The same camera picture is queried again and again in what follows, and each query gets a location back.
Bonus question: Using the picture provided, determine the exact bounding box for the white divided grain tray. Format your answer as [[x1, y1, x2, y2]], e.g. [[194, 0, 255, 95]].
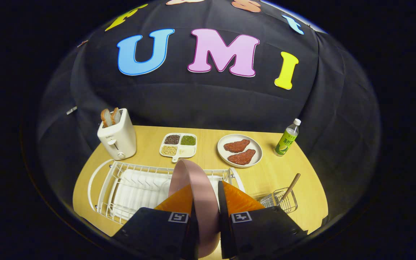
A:
[[159, 133, 198, 163]]

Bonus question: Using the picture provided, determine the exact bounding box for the white wire dish rack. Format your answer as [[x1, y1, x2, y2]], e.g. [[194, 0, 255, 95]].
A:
[[87, 159, 245, 225]]

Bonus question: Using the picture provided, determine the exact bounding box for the pink plate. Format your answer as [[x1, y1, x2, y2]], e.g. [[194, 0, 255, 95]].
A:
[[168, 159, 221, 259]]

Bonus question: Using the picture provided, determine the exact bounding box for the white toaster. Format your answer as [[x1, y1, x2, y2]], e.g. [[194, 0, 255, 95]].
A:
[[97, 108, 137, 161]]

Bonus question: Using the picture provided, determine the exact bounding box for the black backdrop cloth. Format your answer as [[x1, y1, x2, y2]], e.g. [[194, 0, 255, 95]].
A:
[[36, 0, 381, 217]]

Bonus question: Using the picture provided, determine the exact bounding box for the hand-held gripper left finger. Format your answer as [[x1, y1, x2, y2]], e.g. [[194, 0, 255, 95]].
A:
[[111, 184, 198, 260]]

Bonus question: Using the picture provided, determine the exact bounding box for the green label drink bottle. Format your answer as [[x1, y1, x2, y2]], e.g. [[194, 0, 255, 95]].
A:
[[274, 118, 302, 156]]

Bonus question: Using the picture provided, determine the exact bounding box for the wooden handle spoon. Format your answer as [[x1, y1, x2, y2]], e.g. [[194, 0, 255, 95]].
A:
[[277, 173, 301, 206]]

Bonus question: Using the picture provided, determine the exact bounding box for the white round plate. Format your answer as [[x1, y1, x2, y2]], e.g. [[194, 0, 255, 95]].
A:
[[217, 134, 263, 168]]

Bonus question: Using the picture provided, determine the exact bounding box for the metal wire basket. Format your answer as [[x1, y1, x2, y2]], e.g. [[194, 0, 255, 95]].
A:
[[257, 187, 298, 214]]

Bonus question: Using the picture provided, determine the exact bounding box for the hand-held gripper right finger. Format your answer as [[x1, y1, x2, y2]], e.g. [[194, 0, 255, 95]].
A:
[[218, 181, 308, 260]]

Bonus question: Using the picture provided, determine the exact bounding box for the red meat piece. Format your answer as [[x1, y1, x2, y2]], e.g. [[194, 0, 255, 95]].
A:
[[224, 139, 251, 153], [227, 149, 256, 166]]

